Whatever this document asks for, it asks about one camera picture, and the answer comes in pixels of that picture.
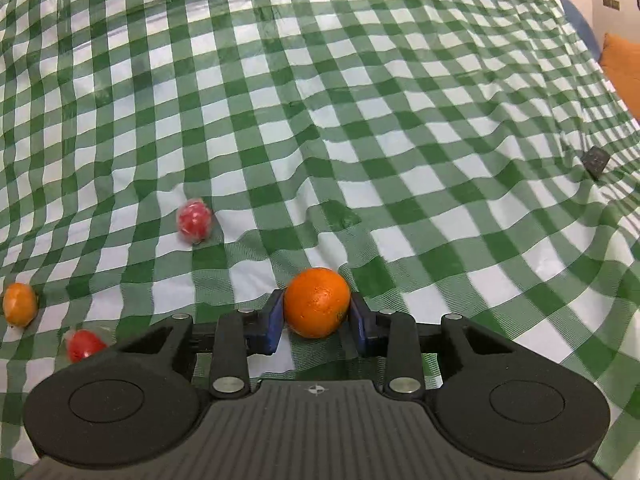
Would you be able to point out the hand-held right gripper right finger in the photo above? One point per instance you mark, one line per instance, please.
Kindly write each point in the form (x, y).
(361, 325)

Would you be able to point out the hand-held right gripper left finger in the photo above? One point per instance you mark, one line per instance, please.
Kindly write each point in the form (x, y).
(273, 321)

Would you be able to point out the orange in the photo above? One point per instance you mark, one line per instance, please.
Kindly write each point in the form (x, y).
(20, 304)
(317, 302)

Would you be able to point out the red fruit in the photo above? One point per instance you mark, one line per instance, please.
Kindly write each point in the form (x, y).
(84, 345)
(194, 220)

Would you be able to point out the green checked tablecloth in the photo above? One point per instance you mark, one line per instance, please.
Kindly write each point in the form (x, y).
(350, 110)

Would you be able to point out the small black box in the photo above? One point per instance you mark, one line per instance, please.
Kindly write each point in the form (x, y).
(595, 161)

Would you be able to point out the orange pillow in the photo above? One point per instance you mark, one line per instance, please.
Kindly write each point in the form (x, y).
(622, 70)

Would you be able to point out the blue bed edge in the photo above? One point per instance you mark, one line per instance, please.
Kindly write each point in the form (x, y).
(584, 27)

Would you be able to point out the wall outlet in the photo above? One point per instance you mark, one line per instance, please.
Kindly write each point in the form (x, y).
(611, 3)

